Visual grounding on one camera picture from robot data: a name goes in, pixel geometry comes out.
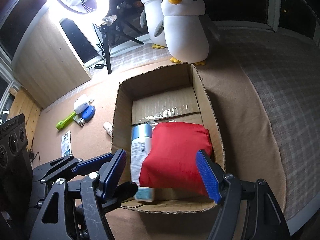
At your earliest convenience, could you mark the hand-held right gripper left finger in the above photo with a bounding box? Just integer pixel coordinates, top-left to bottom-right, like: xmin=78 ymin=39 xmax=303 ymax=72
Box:
xmin=30 ymin=149 xmax=127 ymax=240

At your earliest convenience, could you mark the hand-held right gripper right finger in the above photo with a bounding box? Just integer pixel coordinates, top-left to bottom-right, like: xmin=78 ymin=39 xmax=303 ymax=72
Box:
xmin=196 ymin=149 xmax=292 ymax=240

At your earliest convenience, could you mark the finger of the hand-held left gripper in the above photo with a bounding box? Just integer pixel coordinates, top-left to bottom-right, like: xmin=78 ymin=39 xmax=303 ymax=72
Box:
xmin=101 ymin=182 xmax=138 ymax=214
xmin=33 ymin=152 xmax=118 ymax=183

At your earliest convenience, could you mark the white card package blue label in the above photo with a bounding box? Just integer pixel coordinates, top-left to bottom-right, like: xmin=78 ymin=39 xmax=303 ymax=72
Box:
xmin=61 ymin=131 xmax=72 ymax=156

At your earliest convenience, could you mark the red fabric pouch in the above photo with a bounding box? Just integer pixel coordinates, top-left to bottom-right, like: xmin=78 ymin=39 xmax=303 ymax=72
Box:
xmin=138 ymin=122 xmax=213 ymax=197

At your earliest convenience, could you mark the blue round disc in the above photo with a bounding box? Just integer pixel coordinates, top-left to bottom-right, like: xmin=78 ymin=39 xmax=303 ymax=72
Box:
xmin=81 ymin=106 xmax=96 ymax=120

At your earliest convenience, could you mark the patterned white tissue pack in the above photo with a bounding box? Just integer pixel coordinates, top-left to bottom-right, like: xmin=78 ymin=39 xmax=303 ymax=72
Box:
xmin=74 ymin=94 xmax=91 ymax=115

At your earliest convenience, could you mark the cardboard box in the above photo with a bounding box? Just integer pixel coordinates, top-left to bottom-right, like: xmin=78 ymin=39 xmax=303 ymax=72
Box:
xmin=111 ymin=63 xmax=227 ymax=215

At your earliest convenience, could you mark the white spray can blue cap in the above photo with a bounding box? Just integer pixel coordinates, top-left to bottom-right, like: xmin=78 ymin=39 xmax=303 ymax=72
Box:
xmin=130 ymin=124 xmax=155 ymax=203

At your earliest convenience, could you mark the wooden slat board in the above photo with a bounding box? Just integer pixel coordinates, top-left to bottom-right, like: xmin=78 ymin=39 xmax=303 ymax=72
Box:
xmin=5 ymin=87 xmax=42 ymax=145

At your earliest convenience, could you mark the lime green plastic tool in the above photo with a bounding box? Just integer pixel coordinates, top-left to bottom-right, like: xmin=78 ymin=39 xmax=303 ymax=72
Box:
xmin=56 ymin=112 xmax=77 ymax=131

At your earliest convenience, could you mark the brown blanket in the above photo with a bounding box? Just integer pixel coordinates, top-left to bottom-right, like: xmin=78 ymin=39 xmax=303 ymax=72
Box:
xmin=32 ymin=55 xmax=287 ymax=240

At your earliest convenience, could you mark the light wooden cabinet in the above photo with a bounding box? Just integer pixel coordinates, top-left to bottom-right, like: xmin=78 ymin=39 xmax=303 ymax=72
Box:
xmin=12 ymin=11 xmax=93 ymax=109

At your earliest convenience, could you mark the black tripod stand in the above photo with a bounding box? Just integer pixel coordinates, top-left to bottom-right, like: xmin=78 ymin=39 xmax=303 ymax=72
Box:
xmin=92 ymin=17 xmax=145 ymax=75

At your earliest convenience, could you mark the grey plaid bedding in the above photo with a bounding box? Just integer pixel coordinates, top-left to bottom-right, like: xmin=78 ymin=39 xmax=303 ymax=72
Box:
xmin=110 ymin=26 xmax=320 ymax=228

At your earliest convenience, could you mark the black flat panel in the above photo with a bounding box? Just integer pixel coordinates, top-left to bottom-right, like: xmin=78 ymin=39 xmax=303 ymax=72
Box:
xmin=59 ymin=18 xmax=104 ymax=64

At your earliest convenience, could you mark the crumpled clear plastic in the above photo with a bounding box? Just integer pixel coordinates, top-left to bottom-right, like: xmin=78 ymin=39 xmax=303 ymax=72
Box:
xmin=99 ymin=15 xmax=118 ymax=28

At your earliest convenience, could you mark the large white penguin plush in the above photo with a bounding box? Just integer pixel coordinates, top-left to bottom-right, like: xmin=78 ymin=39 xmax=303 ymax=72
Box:
xmin=154 ymin=0 xmax=218 ymax=66
xmin=138 ymin=0 xmax=175 ymax=49

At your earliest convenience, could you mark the black cable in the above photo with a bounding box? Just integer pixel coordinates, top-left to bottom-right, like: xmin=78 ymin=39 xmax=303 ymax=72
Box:
xmin=27 ymin=149 xmax=41 ymax=166

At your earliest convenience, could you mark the white window frame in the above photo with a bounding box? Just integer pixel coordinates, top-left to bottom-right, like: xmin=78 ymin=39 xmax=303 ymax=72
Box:
xmin=215 ymin=0 xmax=320 ymax=40

